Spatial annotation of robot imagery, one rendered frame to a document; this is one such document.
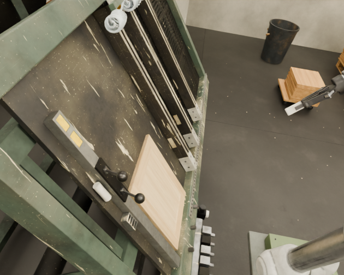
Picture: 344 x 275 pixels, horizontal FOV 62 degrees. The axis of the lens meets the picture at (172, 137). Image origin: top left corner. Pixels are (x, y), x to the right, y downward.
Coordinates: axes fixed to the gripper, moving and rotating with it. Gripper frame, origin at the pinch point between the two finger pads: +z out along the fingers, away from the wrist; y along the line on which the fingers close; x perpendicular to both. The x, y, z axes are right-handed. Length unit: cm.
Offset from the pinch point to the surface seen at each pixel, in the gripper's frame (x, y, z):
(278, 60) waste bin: 12, -446, -3
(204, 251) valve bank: 51, -4, 78
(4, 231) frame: -15, -6, 216
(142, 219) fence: 5, 34, 70
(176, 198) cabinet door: 17, -7, 76
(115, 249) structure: 7, 45, 80
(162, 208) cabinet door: 13, 10, 75
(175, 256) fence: 34, 20, 78
